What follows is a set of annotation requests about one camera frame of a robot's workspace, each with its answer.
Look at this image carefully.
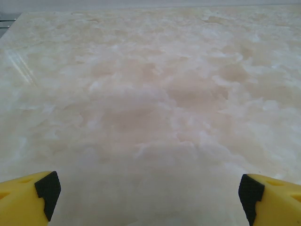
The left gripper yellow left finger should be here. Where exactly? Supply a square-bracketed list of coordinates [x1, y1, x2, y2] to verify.
[0, 171, 61, 226]

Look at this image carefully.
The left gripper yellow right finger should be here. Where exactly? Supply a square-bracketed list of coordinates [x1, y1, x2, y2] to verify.
[238, 173, 301, 226]

